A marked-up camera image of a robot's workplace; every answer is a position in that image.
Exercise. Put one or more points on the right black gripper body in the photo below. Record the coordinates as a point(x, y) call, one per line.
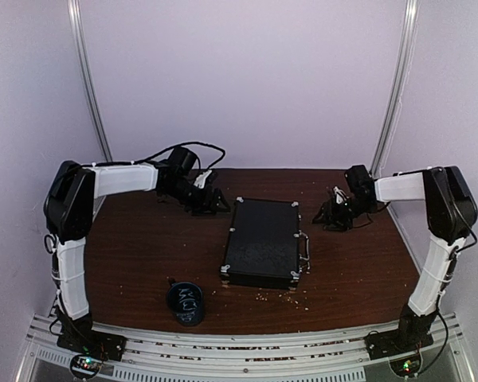
point(342, 216)

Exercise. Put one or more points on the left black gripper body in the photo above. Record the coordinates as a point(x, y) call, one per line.
point(194, 200)

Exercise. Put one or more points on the black poker chip case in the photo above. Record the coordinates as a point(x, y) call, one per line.
point(265, 247)

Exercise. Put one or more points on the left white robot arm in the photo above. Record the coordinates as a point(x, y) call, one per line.
point(69, 211)

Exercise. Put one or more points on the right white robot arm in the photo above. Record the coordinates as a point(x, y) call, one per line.
point(451, 212)

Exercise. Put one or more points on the dark blue printed cup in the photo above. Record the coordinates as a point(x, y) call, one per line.
point(185, 300)

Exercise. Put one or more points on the right aluminium frame post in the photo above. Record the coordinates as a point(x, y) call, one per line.
point(404, 57)

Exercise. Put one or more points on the aluminium frame post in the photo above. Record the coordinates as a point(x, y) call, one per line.
point(76, 23)
point(404, 57)

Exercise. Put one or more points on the left aluminium frame post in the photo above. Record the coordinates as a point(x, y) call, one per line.
point(76, 23)

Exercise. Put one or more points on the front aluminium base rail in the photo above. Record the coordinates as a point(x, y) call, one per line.
point(332, 355)

